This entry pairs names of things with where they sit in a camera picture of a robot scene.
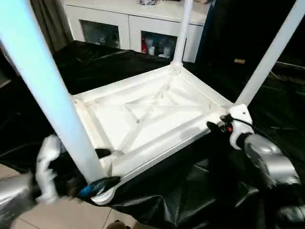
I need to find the dark rounded robot foot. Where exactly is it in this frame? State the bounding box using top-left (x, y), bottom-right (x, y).
top-left (106, 219), bottom-right (136, 229)

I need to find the black plastic mat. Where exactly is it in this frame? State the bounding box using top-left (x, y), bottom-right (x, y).
top-left (0, 39), bottom-right (305, 229)

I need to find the red box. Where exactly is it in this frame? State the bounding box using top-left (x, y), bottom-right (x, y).
top-left (141, 34), bottom-right (148, 54)

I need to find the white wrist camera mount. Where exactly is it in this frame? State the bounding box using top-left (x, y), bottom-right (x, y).
top-left (228, 104), bottom-right (254, 151)
top-left (34, 134), bottom-right (62, 204)

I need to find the large black box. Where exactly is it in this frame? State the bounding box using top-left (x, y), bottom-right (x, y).
top-left (195, 0), bottom-right (305, 68)

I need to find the white glass-door cabinet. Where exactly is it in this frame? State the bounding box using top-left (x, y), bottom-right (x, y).
top-left (64, 0), bottom-right (213, 64)

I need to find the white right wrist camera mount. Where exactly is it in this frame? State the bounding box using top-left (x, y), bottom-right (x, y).
top-left (228, 104), bottom-right (254, 151)

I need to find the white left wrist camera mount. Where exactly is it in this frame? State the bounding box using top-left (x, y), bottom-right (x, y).
top-left (34, 134), bottom-right (62, 204)

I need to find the grey-brown curtain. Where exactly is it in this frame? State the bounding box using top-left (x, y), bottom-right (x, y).
top-left (30, 0), bottom-right (74, 52)

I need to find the white plastic table top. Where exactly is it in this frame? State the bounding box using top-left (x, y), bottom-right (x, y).
top-left (70, 64), bottom-right (236, 206)

